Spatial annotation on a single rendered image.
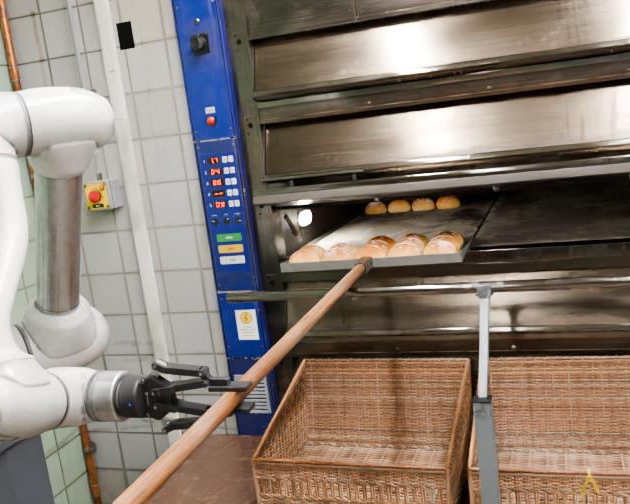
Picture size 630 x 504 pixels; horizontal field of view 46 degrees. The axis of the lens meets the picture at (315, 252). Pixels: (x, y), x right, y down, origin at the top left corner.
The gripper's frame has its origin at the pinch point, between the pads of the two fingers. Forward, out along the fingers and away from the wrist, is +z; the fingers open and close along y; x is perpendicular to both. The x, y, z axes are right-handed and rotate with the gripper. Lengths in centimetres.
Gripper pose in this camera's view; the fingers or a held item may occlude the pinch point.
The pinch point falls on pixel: (232, 396)
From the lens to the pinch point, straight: 129.2
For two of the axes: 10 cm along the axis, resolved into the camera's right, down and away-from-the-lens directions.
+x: -2.9, 2.1, -9.3
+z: 9.5, -0.6, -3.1
